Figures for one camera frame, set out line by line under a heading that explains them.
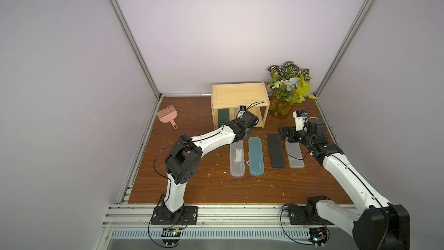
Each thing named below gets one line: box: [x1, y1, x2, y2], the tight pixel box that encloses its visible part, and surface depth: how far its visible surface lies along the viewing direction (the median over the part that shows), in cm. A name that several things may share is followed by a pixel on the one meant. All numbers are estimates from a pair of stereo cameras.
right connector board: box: [308, 226, 330, 249], surface depth 71 cm
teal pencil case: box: [248, 136, 265, 176], surface depth 92 cm
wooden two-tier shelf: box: [211, 81, 270, 130], surface depth 94 cm
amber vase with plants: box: [267, 61, 318, 119], surface depth 99 cm
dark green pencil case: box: [217, 108, 230, 128], surface depth 108 cm
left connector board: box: [160, 228, 182, 248], surface depth 72 cm
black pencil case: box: [267, 133, 286, 169], surface depth 92 cm
